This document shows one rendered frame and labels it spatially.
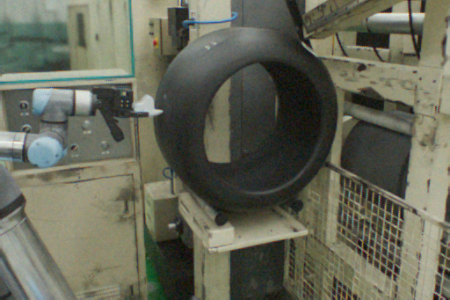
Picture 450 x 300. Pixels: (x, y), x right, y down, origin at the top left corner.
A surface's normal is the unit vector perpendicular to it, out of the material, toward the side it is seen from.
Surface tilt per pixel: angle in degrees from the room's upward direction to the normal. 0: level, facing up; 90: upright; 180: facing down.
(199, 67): 59
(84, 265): 89
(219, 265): 90
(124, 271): 90
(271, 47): 80
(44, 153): 90
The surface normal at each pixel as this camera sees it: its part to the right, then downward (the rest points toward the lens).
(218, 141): 0.37, 0.23
